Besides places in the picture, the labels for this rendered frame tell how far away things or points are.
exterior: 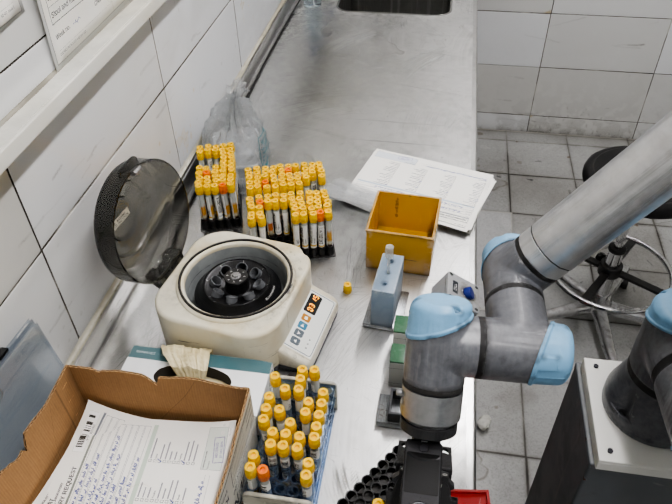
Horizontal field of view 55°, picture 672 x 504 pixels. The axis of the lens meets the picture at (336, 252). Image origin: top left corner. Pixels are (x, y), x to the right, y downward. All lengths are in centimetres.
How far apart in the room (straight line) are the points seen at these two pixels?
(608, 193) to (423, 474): 39
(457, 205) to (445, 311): 74
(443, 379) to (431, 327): 6
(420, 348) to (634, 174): 31
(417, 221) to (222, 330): 52
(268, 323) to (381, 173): 61
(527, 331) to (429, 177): 82
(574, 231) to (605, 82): 266
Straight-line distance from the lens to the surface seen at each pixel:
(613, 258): 232
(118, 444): 104
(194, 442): 102
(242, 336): 106
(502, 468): 210
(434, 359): 77
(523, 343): 78
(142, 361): 112
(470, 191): 152
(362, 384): 113
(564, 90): 345
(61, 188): 111
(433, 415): 80
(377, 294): 114
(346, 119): 180
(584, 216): 81
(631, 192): 80
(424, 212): 137
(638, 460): 110
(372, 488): 100
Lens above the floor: 178
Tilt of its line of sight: 42 degrees down
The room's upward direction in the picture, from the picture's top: 1 degrees counter-clockwise
